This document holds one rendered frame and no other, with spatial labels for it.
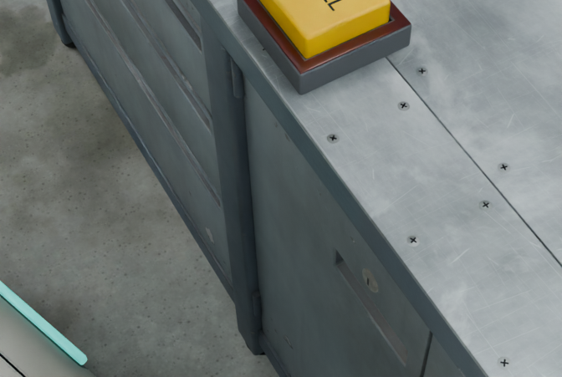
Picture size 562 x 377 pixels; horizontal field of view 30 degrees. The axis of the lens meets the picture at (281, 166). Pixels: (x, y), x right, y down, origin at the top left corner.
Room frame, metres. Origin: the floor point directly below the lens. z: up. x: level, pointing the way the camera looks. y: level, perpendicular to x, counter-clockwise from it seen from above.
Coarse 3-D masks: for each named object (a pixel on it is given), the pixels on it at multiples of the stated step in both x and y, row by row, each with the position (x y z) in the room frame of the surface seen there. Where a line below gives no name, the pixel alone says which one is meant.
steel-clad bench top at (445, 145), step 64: (448, 0) 0.47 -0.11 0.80; (512, 0) 0.47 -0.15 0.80; (256, 64) 0.43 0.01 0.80; (384, 64) 0.42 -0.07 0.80; (448, 64) 0.42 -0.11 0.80; (512, 64) 0.42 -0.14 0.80; (320, 128) 0.37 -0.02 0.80; (384, 128) 0.37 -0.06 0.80; (448, 128) 0.37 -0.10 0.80; (512, 128) 0.37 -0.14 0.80; (384, 192) 0.33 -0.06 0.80; (448, 192) 0.32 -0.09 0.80; (512, 192) 0.32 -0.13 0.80; (448, 256) 0.28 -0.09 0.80; (512, 256) 0.28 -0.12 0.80; (448, 320) 0.24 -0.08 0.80; (512, 320) 0.24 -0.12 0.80
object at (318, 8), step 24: (264, 0) 0.45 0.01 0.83; (288, 0) 0.44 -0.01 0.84; (312, 0) 0.44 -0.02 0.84; (336, 0) 0.44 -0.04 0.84; (360, 0) 0.44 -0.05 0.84; (384, 0) 0.44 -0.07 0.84; (288, 24) 0.43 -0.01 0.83; (312, 24) 0.42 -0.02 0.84; (336, 24) 0.42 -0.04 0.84; (360, 24) 0.43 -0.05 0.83; (312, 48) 0.41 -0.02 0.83
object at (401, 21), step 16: (256, 0) 0.46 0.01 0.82; (256, 16) 0.45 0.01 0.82; (400, 16) 0.44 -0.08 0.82; (272, 32) 0.43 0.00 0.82; (384, 32) 0.43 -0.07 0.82; (288, 48) 0.42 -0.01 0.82; (336, 48) 0.42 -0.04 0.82; (352, 48) 0.42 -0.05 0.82; (304, 64) 0.40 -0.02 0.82; (320, 64) 0.41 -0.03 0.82
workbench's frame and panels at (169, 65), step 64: (64, 0) 1.12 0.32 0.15; (128, 0) 0.84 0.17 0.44; (192, 0) 0.51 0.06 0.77; (128, 64) 0.90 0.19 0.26; (192, 64) 0.69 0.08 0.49; (128, 128) 0.94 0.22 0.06; (192, 128) 0.71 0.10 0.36; (256, 128) 0.57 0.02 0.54; (192, 192) 0.74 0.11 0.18; (256, 192) 0.58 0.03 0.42; (320, 192) 0.47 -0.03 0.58; (256, 256) 0.60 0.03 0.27; (320, 256) 0.47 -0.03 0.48; (384, 256) 0.30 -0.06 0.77; (256, 320) 0.59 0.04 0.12; (320, 320) 0.47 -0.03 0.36; (384, 320) 0.40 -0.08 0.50
